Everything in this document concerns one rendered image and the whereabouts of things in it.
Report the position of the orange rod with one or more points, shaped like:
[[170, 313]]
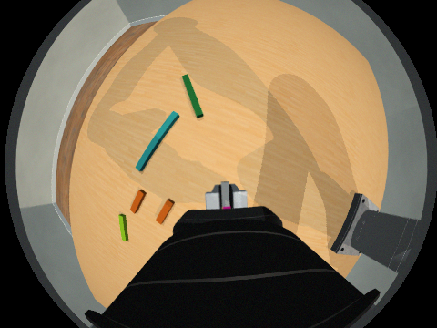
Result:
[[137, 201], [165, 211]]

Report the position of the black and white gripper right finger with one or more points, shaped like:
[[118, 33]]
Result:
[[240, 197]]

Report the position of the lime green rod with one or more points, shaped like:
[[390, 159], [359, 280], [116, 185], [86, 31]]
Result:
[[123, 226]]

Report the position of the dark grey rod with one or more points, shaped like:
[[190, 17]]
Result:
[[225, 193]]

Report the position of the dark green rod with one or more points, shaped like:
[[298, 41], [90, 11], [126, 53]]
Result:
[[192, 96]]

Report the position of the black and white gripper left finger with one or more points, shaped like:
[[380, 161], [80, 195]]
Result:
[[214, 198]]

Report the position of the turquoise rod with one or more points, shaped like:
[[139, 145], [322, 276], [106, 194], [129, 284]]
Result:
[[156, 140]]

